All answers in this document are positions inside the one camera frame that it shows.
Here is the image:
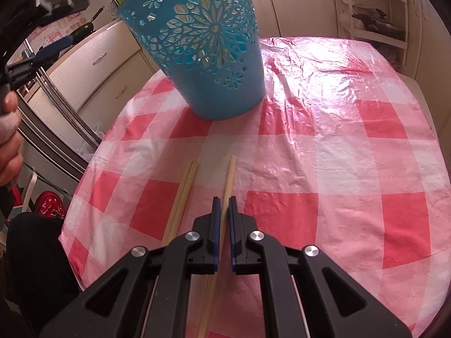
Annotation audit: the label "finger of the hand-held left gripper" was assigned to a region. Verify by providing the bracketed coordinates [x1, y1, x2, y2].
[6, 35, 77, 86]
[35, 0, 90, 20]

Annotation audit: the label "black frying pan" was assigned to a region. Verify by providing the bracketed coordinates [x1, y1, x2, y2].
[68, 7, 106, 41]

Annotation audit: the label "white chair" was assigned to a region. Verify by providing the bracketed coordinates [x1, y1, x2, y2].
[21, 165, 39, 215]

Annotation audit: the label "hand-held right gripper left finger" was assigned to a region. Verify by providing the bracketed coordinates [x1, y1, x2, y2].
[39, 197, 222, 338]

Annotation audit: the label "wooden chopstick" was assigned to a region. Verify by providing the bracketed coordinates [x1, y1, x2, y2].
[161, 161, 194, 245]
[195, 155, 237, 338]
[165, 162, 199, 243]

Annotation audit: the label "person's dark clothing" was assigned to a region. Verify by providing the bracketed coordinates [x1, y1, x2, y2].
[5, 211, 81, 338]

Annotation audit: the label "pink checked plastic tablecloth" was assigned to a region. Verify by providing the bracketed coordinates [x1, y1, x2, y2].
[60, 36, 446, 338]

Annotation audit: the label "person's left hand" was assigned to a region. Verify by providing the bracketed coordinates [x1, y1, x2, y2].
[0, 90, 23, 188]

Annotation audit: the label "cream kitchen cabinet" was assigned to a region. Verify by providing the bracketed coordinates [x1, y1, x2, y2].
[405, 0, 445, 85]

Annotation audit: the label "red floral cushion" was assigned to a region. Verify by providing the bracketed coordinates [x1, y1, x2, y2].
[35, 190, 66, 221]

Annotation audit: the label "cream drawer cabinet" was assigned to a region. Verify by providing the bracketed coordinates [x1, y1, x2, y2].
[28, 19, 163, 141]

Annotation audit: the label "blue perforated plastic basket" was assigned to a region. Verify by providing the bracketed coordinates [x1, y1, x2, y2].
[117, 0, 266, 120]

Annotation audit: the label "dark pot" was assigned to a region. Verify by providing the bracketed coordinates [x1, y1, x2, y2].
[352, 9, 406, 41]

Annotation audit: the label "cream tall kitchen cabinets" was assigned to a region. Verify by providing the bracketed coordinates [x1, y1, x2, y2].
[243, 0, 339, 39]

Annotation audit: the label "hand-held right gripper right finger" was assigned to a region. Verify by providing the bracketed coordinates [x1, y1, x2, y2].
[228, 196, 413, 338]

